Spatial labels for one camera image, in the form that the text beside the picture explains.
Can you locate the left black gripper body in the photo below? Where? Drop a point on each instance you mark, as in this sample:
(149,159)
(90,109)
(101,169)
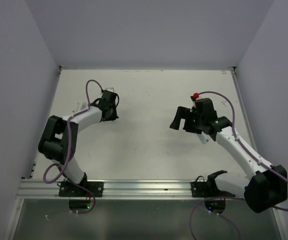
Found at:
(113,113)

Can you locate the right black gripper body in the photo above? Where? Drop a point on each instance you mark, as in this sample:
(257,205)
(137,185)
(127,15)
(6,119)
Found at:
(195,121)

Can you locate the light blue pen cap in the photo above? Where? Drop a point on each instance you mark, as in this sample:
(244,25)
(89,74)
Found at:
(203,138)

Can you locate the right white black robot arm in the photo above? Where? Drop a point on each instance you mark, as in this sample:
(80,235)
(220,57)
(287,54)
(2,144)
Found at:
(266,185)

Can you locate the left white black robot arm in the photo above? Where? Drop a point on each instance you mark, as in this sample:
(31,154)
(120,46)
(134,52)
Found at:
(59,137)

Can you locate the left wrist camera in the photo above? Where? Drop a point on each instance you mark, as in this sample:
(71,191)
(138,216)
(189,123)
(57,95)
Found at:
(110,89)

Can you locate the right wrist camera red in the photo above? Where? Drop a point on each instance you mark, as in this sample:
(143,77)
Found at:
(195,96)

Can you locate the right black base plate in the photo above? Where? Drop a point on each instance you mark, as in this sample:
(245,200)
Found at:
(203,188)

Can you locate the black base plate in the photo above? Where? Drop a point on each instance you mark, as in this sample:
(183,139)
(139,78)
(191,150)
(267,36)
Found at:
(203,188)
(67,189)

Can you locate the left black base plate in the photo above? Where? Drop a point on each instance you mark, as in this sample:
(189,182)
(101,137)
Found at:
(67,189)

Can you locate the aluminium rail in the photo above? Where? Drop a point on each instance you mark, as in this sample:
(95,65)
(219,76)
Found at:
(122,190)

